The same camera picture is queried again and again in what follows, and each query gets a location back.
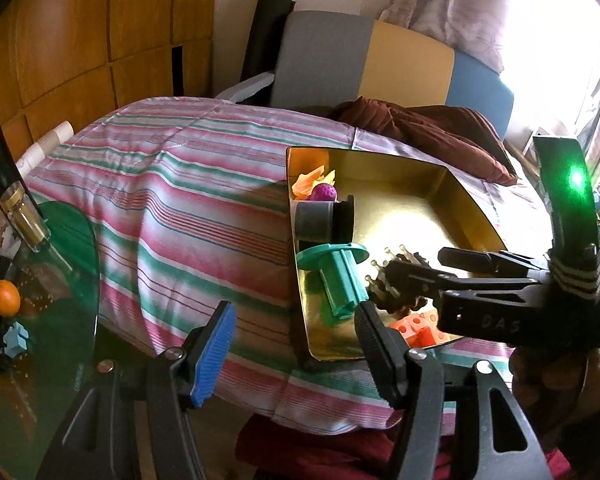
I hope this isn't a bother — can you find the small white toy piece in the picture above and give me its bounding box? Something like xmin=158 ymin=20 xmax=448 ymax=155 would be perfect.
xmin=0 ymin=237 xmax=23 ymax=267

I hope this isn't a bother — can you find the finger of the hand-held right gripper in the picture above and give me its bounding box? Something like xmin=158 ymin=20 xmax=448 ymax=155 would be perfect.
xmin=384 ymin=261 xmax=542 ymax=297
xmin=437 ymin=246 xmax=552 ymax=278

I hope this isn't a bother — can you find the light blue toy block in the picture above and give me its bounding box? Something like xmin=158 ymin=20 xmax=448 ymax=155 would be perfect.
xmin=2 ymin=324 xmax=31 ymax=358

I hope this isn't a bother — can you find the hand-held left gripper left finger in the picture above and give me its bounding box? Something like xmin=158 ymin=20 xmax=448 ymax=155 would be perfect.
xmin=35 ymin=300 xmax=238 ymax=480

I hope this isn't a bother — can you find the gold metal tin tray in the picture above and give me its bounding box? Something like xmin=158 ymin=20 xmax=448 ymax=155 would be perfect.
xmin=285 ymin=146 xmax=511 ymax=362

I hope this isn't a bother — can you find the bright window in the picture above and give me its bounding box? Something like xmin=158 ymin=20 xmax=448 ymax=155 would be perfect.
xmin=500 ymin=0 xmax=600 ymax=161

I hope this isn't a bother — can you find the orange fruit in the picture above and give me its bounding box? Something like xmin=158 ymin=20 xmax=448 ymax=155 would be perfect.
xmin=0 ymin=280 xmax=22 ymax=317

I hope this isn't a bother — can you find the teal plastic spool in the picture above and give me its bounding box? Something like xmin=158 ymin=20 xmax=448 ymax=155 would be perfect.
xmin=296 ymin=242 xmax=370 ymax=325

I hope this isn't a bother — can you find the stack of paper cups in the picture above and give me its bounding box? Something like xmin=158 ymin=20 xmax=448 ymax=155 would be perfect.
xmin=17 ymin=120 xmax=76 ymax=173

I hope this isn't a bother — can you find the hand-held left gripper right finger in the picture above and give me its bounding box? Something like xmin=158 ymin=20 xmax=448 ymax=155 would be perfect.
xmin=352 ymin=301 xmax=556 ymax=480

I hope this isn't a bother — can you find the grey yellow blue headboard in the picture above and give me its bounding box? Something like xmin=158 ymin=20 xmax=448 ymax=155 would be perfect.
xmin=271 ymin=10 xmax=515 ymax=141

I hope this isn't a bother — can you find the patterned curtain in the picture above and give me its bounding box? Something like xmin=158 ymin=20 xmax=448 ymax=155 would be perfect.
xmin=380 ymin=0 xmax=512 ymax=73

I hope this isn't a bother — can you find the wooden wardrobe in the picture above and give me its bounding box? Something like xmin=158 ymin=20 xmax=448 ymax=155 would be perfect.
xmin=0 ymin=0 xmax=221 ymax=206

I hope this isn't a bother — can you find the striped bed blanket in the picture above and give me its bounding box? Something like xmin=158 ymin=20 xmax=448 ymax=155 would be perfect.
xmin=10 ymin=97 xmax=600 ymax=433

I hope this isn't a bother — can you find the orange toy block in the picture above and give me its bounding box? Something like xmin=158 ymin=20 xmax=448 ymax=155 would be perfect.
xmin=389 ymin=310 xmax=456 ymax=348

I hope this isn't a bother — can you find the green glass table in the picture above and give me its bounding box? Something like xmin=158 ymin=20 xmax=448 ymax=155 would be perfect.
xmin=0 ymin=201 xmax=101 ymax=480

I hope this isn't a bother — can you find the grey black cylinder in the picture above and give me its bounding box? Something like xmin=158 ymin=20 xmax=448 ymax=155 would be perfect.
xmin=294 ymin=195 xmax=357 ymax=243

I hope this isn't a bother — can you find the person's right hand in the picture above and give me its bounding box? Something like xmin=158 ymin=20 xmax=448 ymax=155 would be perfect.
xmin=510 ymin=345 xmax=600 ymax=441

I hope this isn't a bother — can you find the orange wavy toy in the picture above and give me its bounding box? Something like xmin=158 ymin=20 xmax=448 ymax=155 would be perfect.
xmin=291 ymin=166 xmax=338 ymax=200

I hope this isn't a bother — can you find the black rolled mat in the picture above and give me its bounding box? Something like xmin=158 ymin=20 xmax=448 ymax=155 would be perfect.
xmin=240 ymin=0 xmax=297 ymax=83

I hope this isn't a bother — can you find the brown pillow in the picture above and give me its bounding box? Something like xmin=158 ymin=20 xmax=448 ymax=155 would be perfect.
xmin=330 ymin=96 xmax=518 ymax=187

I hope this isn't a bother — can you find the brown spiky brush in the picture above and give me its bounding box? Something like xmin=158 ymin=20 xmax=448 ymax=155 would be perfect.
xmin=365 ymin=245 xmax=431 ymax=313

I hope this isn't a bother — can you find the glass jar gold lid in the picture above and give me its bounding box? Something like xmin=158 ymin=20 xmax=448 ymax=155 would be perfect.
xmin=0 ymin=185 xmax=52 ymax=253

